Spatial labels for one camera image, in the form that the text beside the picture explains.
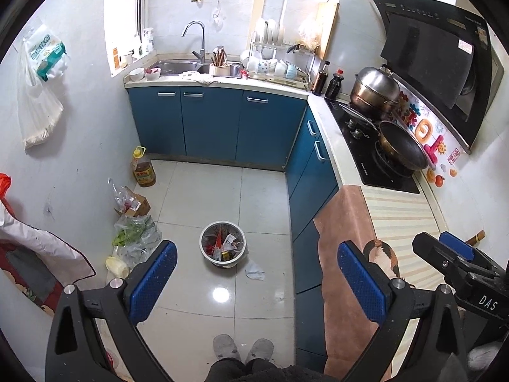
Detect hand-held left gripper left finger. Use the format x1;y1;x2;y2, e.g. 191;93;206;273
45;240;178;382

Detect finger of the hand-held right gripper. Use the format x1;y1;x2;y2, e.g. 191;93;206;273
412;233;478;295
439;231;507;277

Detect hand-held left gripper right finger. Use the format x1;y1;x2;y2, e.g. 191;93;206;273
337;240;472;382

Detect white trash bin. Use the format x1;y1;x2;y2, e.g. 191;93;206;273
199;222;247;267

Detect white tissue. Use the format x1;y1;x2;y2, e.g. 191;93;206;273
244;258;266;280

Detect napa cabbage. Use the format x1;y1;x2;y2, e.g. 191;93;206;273
105;255;130;278

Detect cat printed tablecloth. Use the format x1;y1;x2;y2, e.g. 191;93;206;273
314;185;452;382

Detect bag of green vegetables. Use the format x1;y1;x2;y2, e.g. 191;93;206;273
112;215;162;263

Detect small cardboard box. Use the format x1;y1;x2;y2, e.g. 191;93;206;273
115;191;152;217

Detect grey slipper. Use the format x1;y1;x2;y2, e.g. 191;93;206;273
213;334;241;361
244;338;275;364

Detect dark wok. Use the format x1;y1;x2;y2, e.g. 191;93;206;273
344;103;430;173

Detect blue kitchen cabinet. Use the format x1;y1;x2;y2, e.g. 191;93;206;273
286;107;343;367
127;85;309;168

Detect white cloth with dark trim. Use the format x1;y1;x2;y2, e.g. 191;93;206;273
0;207;96;283

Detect yellow cooking oil bottle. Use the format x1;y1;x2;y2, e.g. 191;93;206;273
130;146;157;187

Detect black gas stove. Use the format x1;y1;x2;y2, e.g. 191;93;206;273
324;99;421;195

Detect red printed mat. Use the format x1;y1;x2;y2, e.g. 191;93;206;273
0;247;68;315

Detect person's dark trousers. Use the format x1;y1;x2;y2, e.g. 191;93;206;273
207;358;327;382

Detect steel steamer pot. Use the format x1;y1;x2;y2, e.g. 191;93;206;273
349;67;401;117

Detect orange red bag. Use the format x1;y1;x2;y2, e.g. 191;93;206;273
0;173;12;208

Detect red capped dark sauce bottle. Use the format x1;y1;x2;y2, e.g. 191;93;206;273
325;69;345;100

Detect black range hood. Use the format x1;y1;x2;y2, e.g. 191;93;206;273
369;0;505;155

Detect white hanging plastic bag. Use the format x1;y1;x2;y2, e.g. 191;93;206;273
18;24;68;152

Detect black capped dark sauce bottle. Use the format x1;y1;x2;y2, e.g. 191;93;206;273
312;60;331;96

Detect white dish rag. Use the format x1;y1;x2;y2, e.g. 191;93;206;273
179;71;219;86

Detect steel sink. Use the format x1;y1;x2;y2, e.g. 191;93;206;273
145;60;243;78

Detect chopstick holder with utensils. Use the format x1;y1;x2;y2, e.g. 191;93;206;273
209;46;231;76

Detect metal dish rack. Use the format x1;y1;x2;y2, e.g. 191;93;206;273
248;32;315;88

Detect wooden cutting board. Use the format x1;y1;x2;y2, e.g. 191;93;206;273
316;2;340;60

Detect hanging clear plastic bag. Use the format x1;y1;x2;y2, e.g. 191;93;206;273
298;18;322;48

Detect tissue pack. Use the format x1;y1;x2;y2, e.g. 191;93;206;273
24;24;68;82

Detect chrome faucet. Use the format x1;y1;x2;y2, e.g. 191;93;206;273
182;21;207;63

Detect stack of white plates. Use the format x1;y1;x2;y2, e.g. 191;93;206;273
254;18;279;46

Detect colourful wall stickers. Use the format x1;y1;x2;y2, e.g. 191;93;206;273
392;88;462;187

